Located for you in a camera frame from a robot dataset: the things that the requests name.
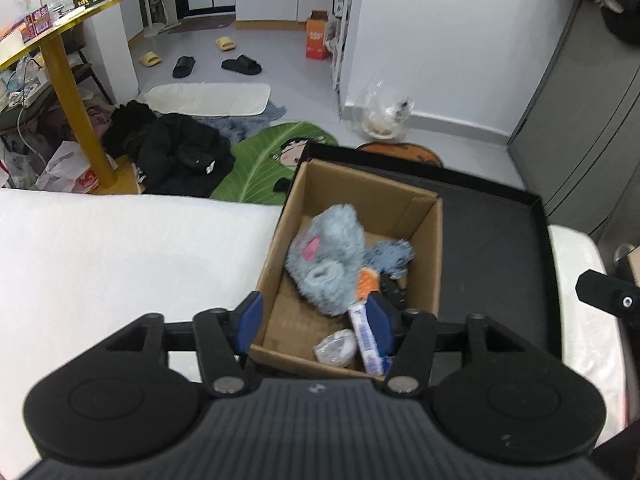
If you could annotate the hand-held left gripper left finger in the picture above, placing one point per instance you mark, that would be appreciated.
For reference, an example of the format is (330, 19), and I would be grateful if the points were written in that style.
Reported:
(250, 322)

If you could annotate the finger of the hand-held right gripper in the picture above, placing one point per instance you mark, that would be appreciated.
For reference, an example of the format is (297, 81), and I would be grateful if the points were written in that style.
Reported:
(607, 295)

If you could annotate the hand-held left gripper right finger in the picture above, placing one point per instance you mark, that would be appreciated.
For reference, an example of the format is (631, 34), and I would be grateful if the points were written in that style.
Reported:
(378, 327)

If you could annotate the blue and white tissue packet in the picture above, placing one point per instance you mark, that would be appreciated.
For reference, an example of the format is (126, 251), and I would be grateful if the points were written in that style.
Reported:
(366, 340)

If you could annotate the white plastic wrap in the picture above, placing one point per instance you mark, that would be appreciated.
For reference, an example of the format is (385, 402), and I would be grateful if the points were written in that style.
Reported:
(336, 347)

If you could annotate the small grey-blue plush toy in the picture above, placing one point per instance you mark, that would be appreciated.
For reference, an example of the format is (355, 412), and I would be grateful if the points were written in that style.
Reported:
(392, 257)

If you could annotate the grey paw plush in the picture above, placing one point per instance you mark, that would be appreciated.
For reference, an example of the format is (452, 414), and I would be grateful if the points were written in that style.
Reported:
(325, 255)

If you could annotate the black object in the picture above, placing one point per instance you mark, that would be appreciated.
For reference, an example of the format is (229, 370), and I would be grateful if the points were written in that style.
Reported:
(392, 290)

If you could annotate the black tray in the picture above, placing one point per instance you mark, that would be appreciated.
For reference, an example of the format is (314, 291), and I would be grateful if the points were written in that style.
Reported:
(490, 260)

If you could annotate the green leaf rug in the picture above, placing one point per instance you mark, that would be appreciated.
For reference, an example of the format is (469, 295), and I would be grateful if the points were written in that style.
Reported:
(265, 160)

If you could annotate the orange pumpkin rug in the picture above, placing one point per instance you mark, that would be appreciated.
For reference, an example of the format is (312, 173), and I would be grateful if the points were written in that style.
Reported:
(400, 152)

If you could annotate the grey wardrobe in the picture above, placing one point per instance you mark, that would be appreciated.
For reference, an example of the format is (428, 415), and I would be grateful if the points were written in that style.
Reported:
(585, 120)

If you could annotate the black jacket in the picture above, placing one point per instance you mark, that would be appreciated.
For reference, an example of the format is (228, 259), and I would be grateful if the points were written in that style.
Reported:
(175, 155)

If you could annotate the blue fluffy rug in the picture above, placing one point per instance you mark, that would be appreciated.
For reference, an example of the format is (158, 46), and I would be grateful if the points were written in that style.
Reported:
(235, 127)

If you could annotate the clear plastic bag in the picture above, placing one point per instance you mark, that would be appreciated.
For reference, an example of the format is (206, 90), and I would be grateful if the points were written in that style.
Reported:
(382, 115)

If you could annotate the white floor mat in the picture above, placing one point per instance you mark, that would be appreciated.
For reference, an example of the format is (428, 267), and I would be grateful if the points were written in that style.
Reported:
(207, 100)

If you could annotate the white red-print plastic bag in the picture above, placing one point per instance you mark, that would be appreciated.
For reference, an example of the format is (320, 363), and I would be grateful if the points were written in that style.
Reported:
(65, 170)

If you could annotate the black slipper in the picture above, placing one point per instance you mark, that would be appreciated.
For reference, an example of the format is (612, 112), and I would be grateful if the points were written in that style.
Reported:
(242, 65)
(183, 66)

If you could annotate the yellow slipper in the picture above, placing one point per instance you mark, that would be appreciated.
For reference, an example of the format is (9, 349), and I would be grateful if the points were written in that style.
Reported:
(150, 59)
(225, 43)

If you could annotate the orange cardboard box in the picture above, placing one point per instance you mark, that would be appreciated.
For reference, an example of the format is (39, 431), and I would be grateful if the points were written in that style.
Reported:
(316, 40)

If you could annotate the white storage rack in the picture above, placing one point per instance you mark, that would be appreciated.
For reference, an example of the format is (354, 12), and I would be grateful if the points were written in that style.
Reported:
(345, 35)

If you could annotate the yellow round table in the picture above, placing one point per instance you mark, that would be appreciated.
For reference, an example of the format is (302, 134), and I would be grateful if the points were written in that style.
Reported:
(65, 85)

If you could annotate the grey doormat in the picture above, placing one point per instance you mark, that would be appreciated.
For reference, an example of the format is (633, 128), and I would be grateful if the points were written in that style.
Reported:
(200, 24)

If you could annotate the cluttered black shelf rack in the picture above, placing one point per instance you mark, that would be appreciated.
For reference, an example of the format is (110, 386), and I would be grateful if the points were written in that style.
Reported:
(25, 105)

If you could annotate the small red boxes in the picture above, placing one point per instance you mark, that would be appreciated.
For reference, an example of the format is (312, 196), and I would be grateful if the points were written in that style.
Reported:
(37, 22)

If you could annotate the green-capped plastic bottle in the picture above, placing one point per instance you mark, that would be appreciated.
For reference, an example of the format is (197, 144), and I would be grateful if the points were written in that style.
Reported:
(20, 2)

